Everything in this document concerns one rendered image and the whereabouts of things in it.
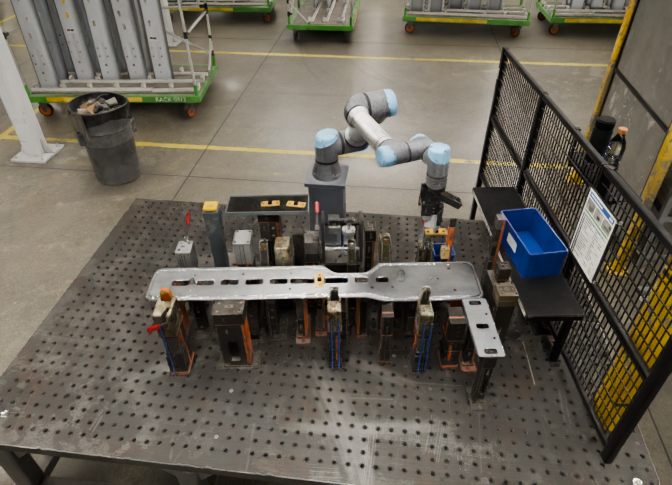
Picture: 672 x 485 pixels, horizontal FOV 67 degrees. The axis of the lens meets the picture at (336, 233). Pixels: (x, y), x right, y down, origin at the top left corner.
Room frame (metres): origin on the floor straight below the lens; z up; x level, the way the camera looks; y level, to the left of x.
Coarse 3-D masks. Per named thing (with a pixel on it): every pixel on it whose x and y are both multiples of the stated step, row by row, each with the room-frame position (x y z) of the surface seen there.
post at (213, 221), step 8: (208, 216) 1.83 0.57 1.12; (216, 216) 1.83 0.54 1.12; (208, 224) 1.83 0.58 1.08; (216, 224) 1.83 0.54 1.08; (208, 232) 1.83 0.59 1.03; (216, 232) 1.83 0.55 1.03; (216, 240) 1.84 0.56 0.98; (224, 240) 1.89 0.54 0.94; (216, 248) 1.84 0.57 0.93; (224, 248) 1.86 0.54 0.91; (216, 256) 1.84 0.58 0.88; (224, 256) 1.84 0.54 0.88; (216, 264) 1.84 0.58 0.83; (224, 264) 1.84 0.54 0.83
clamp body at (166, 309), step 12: (156, 312) 1.31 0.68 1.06; (168, 312) 1.31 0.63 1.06; (180, 312) 1.39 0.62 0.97; (168, 324) 1.29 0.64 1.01; (180, 324) 1.35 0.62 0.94; (168, 336) 1.30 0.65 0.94; (180, 336) 1.35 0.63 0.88; (168, 348) 1.33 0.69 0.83; (180, 348) 1.33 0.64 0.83; (168, 360) 1.30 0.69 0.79; (180, 360) 1.30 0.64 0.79; (192, 360) 1.36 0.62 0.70; (180, 372) 1.29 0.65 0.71
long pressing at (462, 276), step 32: (160, 288) 1.50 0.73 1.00; (192, 288) 1.50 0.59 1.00; (224, 288) 1.50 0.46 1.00; (256, 288) 1.49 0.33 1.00; (288, 288) 1.49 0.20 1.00; (320, 288) 1.49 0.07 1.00; (352, 288) 1.49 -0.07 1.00; (384, 288) 1.49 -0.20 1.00; (416, 288) 1.49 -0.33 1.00; (448, 288) 1.49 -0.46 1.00; (480, 288) 1.49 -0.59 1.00
